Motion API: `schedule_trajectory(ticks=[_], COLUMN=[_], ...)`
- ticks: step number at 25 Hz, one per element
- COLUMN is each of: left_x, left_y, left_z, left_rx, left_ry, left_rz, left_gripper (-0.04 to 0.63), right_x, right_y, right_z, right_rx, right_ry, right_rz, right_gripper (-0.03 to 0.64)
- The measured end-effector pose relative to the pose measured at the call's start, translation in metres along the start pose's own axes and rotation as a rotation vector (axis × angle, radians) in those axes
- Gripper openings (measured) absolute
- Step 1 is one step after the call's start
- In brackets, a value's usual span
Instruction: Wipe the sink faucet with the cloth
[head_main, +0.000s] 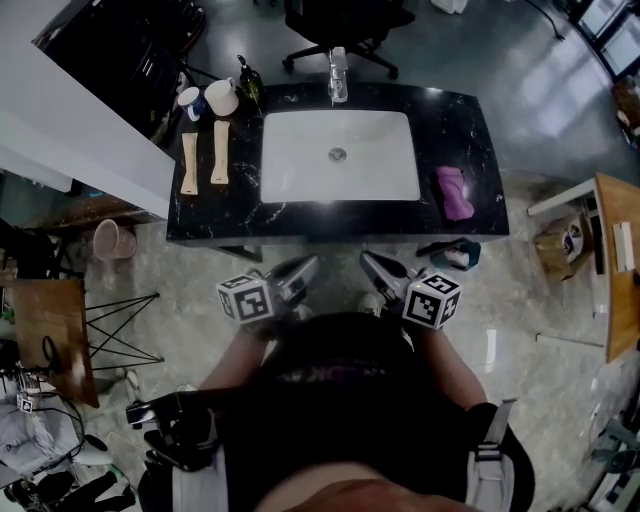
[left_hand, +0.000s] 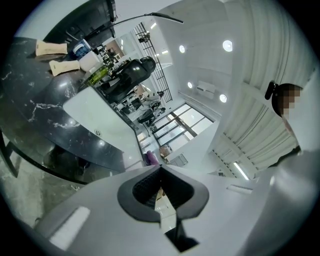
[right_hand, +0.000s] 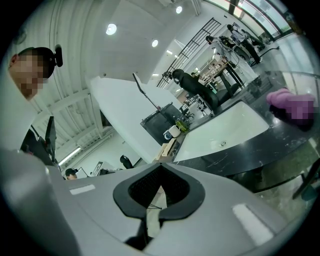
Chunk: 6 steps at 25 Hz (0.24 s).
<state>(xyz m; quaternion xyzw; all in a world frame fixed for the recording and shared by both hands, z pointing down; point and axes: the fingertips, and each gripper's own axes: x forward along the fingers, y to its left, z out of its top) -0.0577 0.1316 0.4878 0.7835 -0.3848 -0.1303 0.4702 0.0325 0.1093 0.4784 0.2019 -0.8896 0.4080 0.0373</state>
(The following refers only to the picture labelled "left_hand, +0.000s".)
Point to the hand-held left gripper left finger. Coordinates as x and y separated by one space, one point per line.
105 225

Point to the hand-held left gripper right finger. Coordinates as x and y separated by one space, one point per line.
225 220

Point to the purple cloth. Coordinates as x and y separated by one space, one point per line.
152 158

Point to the white sink basin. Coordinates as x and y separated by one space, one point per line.
100 115

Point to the long tube ceiling light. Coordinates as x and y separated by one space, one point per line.
241 170

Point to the cardboard box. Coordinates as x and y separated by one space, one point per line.
166 151

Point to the white curtain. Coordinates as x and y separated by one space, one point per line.
260 135

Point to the large glass window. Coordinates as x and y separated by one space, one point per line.
180 125

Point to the round ceiling light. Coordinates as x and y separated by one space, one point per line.
182 48
190 85
223 98
227 45

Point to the person's white shirt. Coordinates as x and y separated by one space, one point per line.
307 120

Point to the white air conditioner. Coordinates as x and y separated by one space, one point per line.
205 87

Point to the black office chair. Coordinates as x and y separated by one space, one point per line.
127 77

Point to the green bottle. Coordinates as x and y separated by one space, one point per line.
98 75

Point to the beige wooden block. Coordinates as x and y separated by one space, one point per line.
50 48
63 67

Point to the white box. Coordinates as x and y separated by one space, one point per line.
90 62

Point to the blue lid container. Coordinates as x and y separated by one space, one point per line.
80 50

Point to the black cabinet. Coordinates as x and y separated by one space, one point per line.
82 20

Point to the black chair frame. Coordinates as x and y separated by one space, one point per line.
10 157

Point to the black head camera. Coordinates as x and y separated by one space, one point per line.
270 90

